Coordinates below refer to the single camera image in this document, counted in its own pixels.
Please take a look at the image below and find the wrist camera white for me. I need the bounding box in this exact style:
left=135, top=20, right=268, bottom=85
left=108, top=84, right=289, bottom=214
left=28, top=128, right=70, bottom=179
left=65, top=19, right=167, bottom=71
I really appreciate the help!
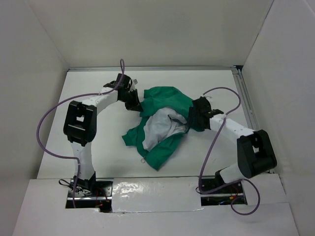
left=201, top=94, right=213, bottom=101
left=129, top=79, right=138, bottom=91

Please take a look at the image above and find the green jacket white lining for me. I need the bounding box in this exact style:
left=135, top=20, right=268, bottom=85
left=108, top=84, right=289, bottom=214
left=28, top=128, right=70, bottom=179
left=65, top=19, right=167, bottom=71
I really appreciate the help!
left=122, top=87, right=192, bottom=171

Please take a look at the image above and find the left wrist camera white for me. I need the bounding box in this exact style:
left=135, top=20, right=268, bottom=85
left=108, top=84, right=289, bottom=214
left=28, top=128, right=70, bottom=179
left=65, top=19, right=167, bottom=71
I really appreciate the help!
left=129, top=79, right=138, bottom=91

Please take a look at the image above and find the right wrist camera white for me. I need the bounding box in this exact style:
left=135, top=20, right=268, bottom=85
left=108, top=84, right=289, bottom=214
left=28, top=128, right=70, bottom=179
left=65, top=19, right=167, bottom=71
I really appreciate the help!
left=201, top=94, right=213, bottom=101

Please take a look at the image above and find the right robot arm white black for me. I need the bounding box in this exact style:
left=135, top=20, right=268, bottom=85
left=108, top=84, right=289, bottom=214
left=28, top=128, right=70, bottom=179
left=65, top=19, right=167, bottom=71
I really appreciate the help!
left=188, top=96, right=277, bottom=193

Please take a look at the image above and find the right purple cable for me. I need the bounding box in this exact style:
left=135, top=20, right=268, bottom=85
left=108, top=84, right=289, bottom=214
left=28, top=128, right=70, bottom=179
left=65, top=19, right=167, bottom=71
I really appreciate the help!
left=198, top=88, right=261, bottom=216

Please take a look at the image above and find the white taped cover panel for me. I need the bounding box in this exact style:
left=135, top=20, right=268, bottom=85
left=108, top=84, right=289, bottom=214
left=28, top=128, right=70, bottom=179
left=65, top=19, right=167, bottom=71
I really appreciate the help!
left=112, top=177, right=203, bottom=213

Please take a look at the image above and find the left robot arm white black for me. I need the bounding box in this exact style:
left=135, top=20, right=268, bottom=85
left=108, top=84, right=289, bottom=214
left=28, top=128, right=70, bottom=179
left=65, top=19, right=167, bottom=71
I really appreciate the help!
left=63, top=73, right=143, bottom=196

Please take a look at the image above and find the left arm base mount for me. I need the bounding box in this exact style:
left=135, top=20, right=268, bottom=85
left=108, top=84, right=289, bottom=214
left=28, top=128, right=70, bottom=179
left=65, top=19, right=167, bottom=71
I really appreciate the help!
left=59, top=179, right=113, bottom=213

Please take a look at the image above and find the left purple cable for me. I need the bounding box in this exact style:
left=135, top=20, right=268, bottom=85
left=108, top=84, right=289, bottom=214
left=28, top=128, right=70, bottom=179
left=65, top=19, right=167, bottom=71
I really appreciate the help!
left=36, top=59, right=126, bottom=209

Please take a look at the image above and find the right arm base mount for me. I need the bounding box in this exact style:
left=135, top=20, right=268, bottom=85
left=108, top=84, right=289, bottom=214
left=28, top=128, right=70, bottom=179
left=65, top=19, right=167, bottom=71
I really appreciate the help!
left=195, top=182, right=247, bottom=207

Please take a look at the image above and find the aluminium rail right side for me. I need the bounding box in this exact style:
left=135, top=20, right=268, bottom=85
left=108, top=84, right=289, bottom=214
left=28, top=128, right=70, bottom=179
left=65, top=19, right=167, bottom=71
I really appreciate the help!
left=231, top=65, right=276, bottom=175

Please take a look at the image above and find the purple cable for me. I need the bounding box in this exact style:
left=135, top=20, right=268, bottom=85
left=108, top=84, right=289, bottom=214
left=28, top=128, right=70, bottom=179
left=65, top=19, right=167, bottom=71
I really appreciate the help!
left=36, top=59, right=126, bottom=209
left=198, top=88, right=261, bottom=216

